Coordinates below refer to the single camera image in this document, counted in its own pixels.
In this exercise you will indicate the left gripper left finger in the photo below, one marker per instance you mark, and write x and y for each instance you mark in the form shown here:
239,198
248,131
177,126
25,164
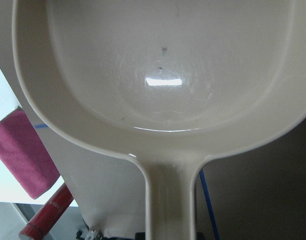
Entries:
140,236

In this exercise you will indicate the beige plastic dustpan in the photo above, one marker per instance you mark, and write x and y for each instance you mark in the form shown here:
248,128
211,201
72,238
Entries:
167,85

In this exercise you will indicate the red object table corner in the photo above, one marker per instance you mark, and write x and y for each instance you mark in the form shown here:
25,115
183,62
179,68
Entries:
43,221

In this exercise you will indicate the magenta cloth on stand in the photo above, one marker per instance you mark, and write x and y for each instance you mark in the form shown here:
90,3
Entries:
25,156

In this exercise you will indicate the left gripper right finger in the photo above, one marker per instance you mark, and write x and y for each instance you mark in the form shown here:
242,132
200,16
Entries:
200,236

